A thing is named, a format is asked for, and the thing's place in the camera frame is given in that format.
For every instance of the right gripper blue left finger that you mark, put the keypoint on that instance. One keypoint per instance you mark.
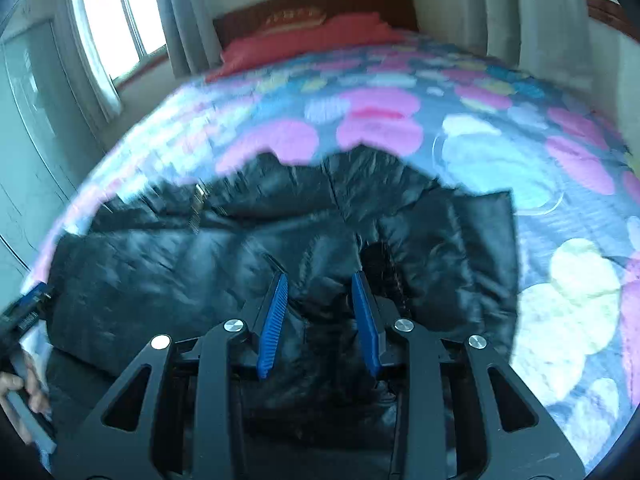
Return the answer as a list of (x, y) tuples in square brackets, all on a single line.
[(171, 414)]

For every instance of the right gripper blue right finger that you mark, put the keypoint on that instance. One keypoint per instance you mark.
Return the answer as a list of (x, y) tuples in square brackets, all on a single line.
[(501, 430)]

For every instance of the black puffer jacket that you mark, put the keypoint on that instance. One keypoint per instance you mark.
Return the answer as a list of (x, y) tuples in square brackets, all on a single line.
[(159, 264)]

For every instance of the person's left hand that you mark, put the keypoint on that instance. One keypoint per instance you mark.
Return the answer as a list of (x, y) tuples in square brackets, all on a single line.
[(38, 401)]

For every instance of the frosted glass wardrobe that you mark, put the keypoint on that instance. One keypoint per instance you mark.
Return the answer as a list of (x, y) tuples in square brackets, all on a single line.
[(47, 150)]

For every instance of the grey curtain left of window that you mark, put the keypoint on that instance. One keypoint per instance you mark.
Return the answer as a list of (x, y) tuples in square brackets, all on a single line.
[(92, 87)]

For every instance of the colourful dotted bedspread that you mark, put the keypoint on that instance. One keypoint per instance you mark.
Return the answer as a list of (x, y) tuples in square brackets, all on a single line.
[(473, 125)]

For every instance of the grey curtain beside headboard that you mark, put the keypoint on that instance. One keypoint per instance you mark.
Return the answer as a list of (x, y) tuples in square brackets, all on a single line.
[(181, 20)]

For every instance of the red blanket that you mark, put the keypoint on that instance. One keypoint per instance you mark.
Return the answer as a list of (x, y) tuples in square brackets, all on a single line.
[(343, 31)]

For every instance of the dark wooden headboard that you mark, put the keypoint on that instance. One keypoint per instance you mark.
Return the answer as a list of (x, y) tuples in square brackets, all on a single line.
[(246, 20)]

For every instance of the back wall window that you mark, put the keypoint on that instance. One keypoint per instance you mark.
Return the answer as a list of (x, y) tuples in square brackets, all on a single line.
[(128, 35)]

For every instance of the grey curtain right wall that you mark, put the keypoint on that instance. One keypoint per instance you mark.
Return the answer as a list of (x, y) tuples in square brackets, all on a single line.
[(548, 39)]

